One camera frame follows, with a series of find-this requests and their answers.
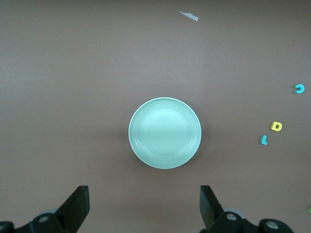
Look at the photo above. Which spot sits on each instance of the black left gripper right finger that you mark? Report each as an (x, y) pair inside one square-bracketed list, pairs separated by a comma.
[(213, 216)]

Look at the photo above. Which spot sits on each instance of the teal letter l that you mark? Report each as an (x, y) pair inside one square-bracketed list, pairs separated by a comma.
[(263, 139)]

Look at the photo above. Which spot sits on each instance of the green plate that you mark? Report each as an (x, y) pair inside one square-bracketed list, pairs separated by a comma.
[(164, 133)]

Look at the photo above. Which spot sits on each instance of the teal letter c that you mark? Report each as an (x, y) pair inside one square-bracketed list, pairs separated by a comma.
[(302, 88)]

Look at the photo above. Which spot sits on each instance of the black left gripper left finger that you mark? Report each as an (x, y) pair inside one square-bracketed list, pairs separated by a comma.
[(70, 213)]

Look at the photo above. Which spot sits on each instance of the green letter u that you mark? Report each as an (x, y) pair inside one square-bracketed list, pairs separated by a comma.
[(309, 210)]

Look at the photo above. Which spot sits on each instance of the white paper scrap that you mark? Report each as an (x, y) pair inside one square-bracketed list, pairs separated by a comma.
[(190, 16)]

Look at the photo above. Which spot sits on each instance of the brown table cover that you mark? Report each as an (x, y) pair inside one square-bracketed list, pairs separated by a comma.
[(73, 72)]

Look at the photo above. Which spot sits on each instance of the yellow letter d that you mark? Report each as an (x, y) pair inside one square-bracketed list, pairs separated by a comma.
[(272, 127)]

